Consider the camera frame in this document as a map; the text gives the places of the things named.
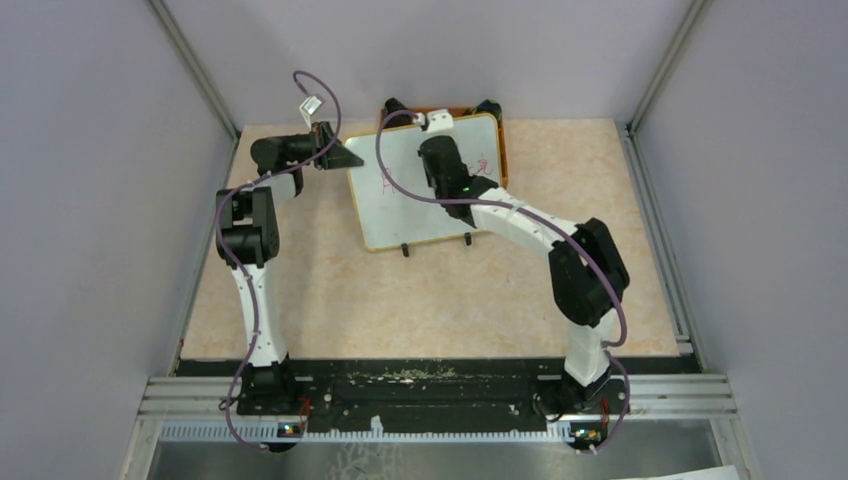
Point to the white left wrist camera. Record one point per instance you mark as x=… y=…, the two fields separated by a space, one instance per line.
x=308 y=108

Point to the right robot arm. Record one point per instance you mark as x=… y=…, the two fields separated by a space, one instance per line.
x=588 y=275

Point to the dark object in tray right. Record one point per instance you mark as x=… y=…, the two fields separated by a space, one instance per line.
x=489 y=107

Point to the white whiteboard with yellow frame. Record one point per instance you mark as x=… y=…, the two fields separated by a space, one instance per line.
x=390 y=219

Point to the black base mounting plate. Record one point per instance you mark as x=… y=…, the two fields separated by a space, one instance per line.
x=301 y=418

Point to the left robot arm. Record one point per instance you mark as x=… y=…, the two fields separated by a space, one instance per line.
x=247 y=239

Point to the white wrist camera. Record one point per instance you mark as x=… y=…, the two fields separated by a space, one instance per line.
x=308 y=108
x=435 y=121

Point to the white slotted cable duct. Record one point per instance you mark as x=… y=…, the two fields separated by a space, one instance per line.
x=272 y=432

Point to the aluminium frame rail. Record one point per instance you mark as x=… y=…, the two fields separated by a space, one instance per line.
x=663 y=397

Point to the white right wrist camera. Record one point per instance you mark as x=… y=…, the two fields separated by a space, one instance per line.
x=435 y=121

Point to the black object in tray left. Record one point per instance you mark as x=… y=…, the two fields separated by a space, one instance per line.
x=392 y=120

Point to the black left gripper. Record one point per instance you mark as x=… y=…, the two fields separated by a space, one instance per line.
x=338 y=156

